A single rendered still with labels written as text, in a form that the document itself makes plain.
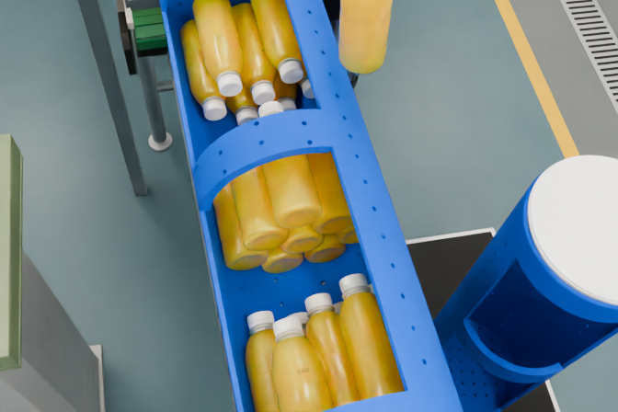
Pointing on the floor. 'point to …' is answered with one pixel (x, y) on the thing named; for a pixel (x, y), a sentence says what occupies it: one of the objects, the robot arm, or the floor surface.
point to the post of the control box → (89, 4)
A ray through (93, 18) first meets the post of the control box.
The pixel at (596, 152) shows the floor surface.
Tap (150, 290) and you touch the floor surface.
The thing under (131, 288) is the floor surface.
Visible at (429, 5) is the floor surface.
